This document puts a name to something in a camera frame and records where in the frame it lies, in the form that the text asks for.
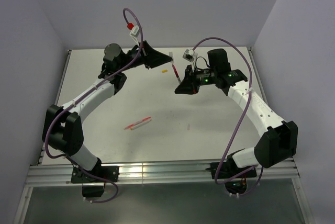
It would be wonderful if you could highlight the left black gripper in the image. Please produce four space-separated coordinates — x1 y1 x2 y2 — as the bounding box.
118 41 172 72

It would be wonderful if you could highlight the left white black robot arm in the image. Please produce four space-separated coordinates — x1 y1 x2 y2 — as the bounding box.
42 41 173 182

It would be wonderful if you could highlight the white pen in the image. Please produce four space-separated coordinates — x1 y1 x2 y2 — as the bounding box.
130 118 151 130

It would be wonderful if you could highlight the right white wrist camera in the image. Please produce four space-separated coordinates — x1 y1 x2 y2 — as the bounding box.
183 49 198 68

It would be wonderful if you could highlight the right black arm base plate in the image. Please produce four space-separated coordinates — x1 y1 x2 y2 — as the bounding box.
206 162 257 179

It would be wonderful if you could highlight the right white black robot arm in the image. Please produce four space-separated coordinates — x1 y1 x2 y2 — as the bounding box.
175 49 298 177

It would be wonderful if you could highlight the red pen with clear barrel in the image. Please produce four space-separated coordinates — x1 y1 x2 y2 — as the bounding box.
124 117 151 130

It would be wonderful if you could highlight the clear pen cap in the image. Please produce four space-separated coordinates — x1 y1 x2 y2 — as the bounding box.
169 52 174 64

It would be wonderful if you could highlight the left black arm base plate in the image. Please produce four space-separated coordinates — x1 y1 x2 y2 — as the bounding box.
71 166 119 184

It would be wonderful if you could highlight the dark red pen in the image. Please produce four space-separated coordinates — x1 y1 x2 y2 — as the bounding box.
172 63 181 84

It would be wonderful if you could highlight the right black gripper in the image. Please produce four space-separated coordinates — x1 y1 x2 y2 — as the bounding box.
175 64 217 95

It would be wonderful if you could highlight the aluminium frame rail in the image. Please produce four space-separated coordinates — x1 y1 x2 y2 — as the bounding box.
24 158 300 187

